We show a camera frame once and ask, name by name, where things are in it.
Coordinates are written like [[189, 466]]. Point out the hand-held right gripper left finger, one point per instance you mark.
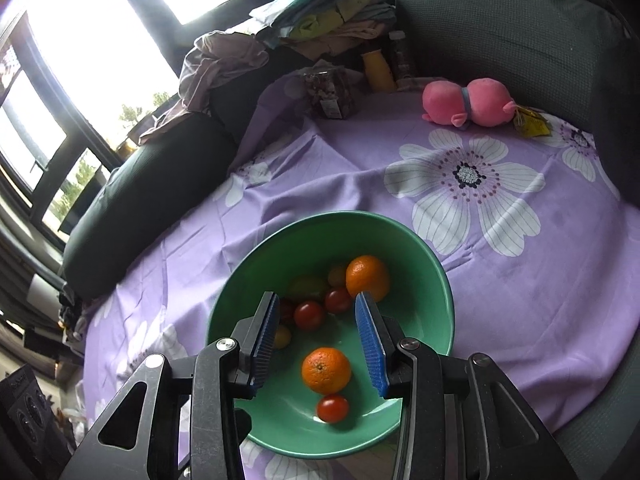
[[265, 345]]

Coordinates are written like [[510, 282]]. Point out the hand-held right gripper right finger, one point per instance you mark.
[[372, 350]]

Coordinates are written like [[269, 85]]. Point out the orange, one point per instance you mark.
[[367, 275], [325, 370]]

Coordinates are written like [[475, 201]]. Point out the red cherry tomato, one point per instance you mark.
[[332, 408], [309, 315], [338, 301]]

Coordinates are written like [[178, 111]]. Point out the round yellow-brown fruit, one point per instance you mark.
[[307, 286]]

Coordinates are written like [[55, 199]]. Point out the green bowl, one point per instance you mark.
[[280, 255]]

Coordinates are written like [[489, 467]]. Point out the purple floral bedsheet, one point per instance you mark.
[[350, 170]]

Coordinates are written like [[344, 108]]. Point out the dark grey bolster cushion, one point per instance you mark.
[[145, 205]]

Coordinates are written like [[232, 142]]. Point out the black cushion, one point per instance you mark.
[[235, 105]]

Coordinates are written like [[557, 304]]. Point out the black speaker box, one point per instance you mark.
[[25, 410]]

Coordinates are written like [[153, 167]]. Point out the clear snack jar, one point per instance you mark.
[[332, 94]]

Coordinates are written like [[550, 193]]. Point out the pink plush toy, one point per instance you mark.
[[467, 102]]

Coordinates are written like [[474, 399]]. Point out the orange juice bottle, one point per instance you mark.
[[378, 71]]

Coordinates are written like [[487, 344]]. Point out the crumpled pink cloth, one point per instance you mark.
[[220, 60]]

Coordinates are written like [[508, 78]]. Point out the dark drink bottle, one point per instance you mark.
[[402, 57]]

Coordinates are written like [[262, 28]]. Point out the stack of folded clothes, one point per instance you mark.
[[320, 5]]

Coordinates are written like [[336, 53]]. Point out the grey upholstered chair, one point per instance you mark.
[[500, 25]]

